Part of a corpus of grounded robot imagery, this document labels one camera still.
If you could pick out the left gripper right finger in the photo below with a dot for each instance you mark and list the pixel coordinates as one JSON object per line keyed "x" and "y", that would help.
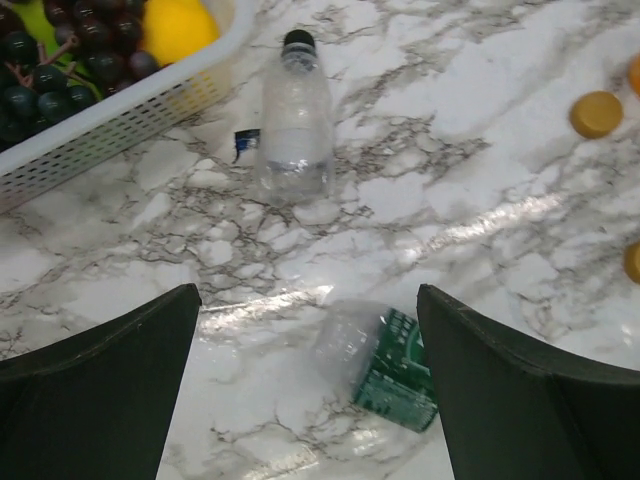
{"x": 514, "y": 407}

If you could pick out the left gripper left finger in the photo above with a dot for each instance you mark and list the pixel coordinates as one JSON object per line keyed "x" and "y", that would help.
{"x": 99, "y": 404}

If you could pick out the clear bottle green label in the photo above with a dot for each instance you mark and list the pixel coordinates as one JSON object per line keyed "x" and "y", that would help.
{"x": 374, "y": 355}

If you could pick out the gold bottle cap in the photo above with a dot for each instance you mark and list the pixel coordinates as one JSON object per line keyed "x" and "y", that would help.
{"x": 596, "y": 114}
{"x": 631, "y": 262}

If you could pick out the clear bottle black cap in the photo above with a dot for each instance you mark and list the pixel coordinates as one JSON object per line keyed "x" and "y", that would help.
{"x": 294, "y": 145}

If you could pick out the small black bottle cap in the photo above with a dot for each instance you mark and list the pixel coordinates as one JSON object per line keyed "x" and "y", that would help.
{"x": 299, "y": 36}

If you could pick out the orange juice bottle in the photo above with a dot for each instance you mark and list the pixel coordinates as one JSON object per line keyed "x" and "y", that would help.
{"x": 633, "y": 74}

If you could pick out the white plastic fruit basket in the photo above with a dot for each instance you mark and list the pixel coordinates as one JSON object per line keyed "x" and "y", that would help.
{"x": 129, "y": 117}

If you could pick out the black grape bunch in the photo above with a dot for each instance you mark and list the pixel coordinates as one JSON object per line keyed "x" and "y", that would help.
{"x": 38, "y": 90}

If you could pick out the dark red grape bunch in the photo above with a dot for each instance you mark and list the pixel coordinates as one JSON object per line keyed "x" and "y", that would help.
{"x": 105, "y": 37}

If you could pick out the yellow lemon front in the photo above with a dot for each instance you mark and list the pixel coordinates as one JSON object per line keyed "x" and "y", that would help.
{"x": 174, "y": 29}

